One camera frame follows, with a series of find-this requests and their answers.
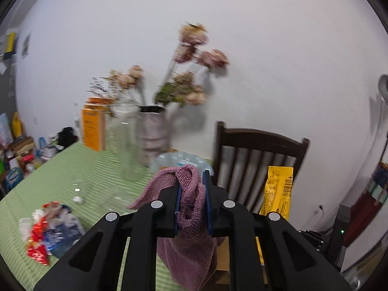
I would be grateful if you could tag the pink knitted cloth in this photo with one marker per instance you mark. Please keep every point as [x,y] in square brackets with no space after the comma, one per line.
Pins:
[191,254]

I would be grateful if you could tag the dark wooden chair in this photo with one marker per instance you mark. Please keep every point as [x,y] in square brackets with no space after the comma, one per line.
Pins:
[260,141]

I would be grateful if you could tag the black bag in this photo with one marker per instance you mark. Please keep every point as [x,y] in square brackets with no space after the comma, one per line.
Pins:
[66,136]

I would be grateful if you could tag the red wrapper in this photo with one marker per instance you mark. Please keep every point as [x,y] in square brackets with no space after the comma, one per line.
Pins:
[38,248]

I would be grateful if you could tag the pink textured vase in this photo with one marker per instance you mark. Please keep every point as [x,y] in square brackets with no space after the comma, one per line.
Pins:
[154,139]

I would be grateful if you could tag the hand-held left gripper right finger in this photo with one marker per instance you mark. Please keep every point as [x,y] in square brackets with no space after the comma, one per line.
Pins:
[207,200]

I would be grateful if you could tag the colourful cloth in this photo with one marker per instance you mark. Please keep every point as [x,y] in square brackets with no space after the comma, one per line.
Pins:
[366,200]

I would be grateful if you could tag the blue basket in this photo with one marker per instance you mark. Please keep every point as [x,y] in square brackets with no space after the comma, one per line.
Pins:
[41,144]

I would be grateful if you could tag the dried pink roses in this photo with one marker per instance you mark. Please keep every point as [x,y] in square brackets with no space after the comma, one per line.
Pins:
[188,54]

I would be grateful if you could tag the orange book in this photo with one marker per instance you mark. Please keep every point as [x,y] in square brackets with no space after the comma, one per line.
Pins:
[98,100]

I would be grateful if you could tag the yellow tote bag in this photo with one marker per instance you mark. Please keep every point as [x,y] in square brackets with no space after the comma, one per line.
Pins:
[17,125]

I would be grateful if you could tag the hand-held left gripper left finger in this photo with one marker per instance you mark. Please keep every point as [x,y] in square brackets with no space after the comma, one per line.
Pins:
[178,197]

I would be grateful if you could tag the yellow box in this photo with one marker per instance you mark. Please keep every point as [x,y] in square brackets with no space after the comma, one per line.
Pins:
[10,41]

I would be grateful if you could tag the grey fridge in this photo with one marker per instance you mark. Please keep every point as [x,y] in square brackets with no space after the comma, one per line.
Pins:
[8,75]

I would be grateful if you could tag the blue wrapper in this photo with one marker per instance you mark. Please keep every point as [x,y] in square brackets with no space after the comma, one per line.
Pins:
[59,238]

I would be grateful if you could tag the open brown carton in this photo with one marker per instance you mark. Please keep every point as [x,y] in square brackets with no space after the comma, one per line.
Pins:
[22,145]

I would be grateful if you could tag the orange box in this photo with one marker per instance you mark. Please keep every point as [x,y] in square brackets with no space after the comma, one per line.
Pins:
[92,130]

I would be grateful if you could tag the yellow snack packet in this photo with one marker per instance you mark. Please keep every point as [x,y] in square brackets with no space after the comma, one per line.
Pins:
[277,188]

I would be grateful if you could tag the grey floor lamp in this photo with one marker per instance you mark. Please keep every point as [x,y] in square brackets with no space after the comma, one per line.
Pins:
[384,89]

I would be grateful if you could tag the light blue wavy bowl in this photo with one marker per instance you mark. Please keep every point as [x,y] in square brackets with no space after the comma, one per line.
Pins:
[169,160]

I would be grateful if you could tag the blue patterned gift bag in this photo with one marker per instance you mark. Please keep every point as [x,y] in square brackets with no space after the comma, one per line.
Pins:
[5,130]

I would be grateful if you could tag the blue tote bag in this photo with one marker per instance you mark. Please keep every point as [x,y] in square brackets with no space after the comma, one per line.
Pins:
[13,178]

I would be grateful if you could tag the dried branch bouquet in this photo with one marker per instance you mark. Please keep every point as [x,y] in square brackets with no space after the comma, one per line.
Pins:
[124,80]

